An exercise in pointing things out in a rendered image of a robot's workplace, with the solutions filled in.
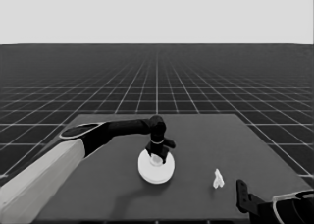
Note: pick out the small white T-shaped piece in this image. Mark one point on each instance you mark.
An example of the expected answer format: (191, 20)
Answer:
(218, 181)

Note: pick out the large thick white disc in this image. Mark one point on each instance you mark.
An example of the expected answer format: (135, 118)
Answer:
(153, 175)

